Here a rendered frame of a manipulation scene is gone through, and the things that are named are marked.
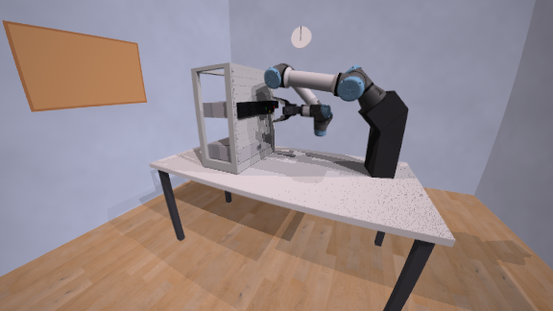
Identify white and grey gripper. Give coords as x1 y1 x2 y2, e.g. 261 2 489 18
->
272 96 303 123

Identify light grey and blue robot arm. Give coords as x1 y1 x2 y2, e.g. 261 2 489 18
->
264 63 386 136

